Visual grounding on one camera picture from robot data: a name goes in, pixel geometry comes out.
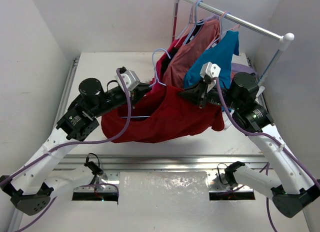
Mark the lavender cloth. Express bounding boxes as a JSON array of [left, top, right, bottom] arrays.
[[231, 63, 257, 76]]

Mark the teal blue t-shirt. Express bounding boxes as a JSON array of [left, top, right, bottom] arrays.
[[183, 30, 240, 90]]

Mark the salmon pink t-shirt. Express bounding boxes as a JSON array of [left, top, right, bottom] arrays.
[[161, 18, 222, 89]]

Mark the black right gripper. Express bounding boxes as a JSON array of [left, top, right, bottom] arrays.
[[180, 77, 242, 111]]

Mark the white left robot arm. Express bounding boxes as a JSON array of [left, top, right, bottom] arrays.
[[0, 75, 152, 215]]

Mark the white clothes rack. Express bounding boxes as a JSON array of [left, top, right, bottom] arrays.
[[172, 0, 295, 97]]

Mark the magenta pink t-shirt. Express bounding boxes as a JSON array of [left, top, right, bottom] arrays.
[[147, 36, 186, 95]]

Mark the aluminium table rail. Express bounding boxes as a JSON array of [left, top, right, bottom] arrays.
[[7, 56, 268, 232]]

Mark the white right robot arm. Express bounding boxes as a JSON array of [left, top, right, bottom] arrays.
[[179, 72, 320, 218]]

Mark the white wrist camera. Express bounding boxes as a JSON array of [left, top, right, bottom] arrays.
[[200, 62, 221, 92], [115, 67, 140, 92]]

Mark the light blue wire hanger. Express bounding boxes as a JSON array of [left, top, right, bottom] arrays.
[[121, 48, 171, 119]]

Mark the blue hanger on rack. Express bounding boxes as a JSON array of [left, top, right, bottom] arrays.
[[176, 0, 219, 44]]

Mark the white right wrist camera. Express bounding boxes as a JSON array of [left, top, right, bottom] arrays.
[[200, 62, 221, 92]]

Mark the white foam sheet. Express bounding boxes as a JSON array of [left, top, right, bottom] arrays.
[[118, 171, 209, 206]]

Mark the dark red t-shirt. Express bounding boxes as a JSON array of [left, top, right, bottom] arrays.
[[114, 86, 225, 143]]

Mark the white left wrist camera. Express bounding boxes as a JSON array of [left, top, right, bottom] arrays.
[[115, 67, 140, 92]]

